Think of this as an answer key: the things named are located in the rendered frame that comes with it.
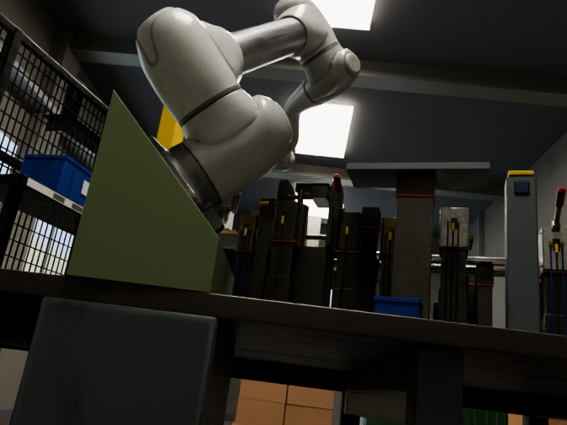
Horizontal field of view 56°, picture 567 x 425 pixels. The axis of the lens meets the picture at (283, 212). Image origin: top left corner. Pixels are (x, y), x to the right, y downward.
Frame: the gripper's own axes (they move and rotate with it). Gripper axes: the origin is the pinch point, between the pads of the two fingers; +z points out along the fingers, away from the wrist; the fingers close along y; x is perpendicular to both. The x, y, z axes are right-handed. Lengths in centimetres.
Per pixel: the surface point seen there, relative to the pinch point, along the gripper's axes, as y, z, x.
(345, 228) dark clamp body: -25, 10, -49
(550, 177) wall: 424, -199, -177
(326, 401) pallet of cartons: 445, 62, 54
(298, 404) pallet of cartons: 435, 69, 83
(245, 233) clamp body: -23.8, 11.6, -17.9
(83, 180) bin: -39, 0, 35
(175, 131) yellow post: 43, -62, 58
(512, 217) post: -37, 10, -94
